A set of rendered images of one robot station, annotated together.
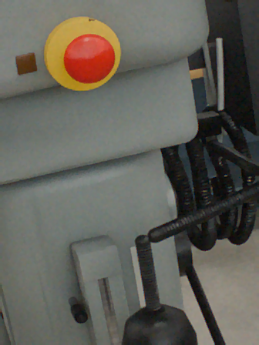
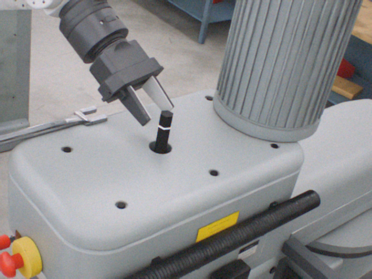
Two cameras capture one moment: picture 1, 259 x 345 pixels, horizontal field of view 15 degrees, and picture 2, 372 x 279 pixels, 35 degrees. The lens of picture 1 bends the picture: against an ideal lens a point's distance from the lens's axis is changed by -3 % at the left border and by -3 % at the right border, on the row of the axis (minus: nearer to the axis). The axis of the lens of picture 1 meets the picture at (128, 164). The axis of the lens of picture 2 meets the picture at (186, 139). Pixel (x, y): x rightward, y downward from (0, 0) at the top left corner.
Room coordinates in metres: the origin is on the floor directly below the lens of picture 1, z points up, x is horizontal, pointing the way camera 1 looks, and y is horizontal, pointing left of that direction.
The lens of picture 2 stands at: (0.59, -0.58, 2.42)
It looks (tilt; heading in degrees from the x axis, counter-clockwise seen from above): 33 degrees down; 55
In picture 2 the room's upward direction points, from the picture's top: 12 degrees clockwise
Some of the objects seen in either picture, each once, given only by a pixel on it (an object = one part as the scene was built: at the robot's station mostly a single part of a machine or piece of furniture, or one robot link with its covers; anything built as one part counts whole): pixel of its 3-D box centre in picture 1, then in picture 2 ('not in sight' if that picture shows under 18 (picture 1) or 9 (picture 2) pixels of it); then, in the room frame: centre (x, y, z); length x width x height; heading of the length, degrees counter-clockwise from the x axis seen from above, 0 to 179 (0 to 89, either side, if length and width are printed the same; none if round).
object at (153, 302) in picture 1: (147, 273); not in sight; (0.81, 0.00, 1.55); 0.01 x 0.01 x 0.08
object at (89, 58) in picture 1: (88, 57); (11, 263); (0.75, 0.02, 1.76); 0.04 x 0.03 x 0.04; 102
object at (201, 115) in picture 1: (185, 137); not in sight; (1.05, -0.07, 1.59); 0.08 x 0.02 x 0.04; 102
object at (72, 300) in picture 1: (75, 306); not in sight; (0.89, 0.08, 1.48); 0.06 x 0.01 x 0.01; 12
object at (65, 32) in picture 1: (82, 53); (26, 257); (0.77, 0.02, 1.76); 0.06 x 0.02 x 0.06; 102
